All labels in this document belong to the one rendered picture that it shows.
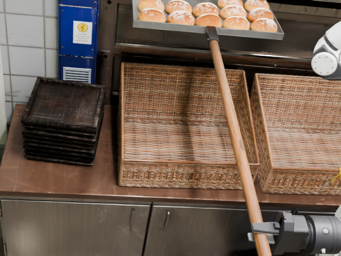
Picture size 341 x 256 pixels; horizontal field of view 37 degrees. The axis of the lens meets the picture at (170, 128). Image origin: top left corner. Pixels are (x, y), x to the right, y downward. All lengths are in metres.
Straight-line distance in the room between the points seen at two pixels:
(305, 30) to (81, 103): 1.01
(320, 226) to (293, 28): 1.24
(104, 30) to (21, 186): 0.72
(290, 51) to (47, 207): 1.22
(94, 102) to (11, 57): 0.43
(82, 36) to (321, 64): 0.99
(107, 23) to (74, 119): 0.43
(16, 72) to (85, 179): 0.59
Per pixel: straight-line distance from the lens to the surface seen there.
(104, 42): 2.22
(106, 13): 2.15
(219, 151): 2.27
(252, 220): 1.23
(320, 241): 1.23
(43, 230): 2.23
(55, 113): 2.05
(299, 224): 1.21
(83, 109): 2.08
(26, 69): 2.33
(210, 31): 1.82
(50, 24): 2.19
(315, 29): 2.34
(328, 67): 1.67
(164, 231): 2.20
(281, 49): 2.31
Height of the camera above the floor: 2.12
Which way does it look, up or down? 41 degrees down
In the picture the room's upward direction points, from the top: 11 degrees clockwise
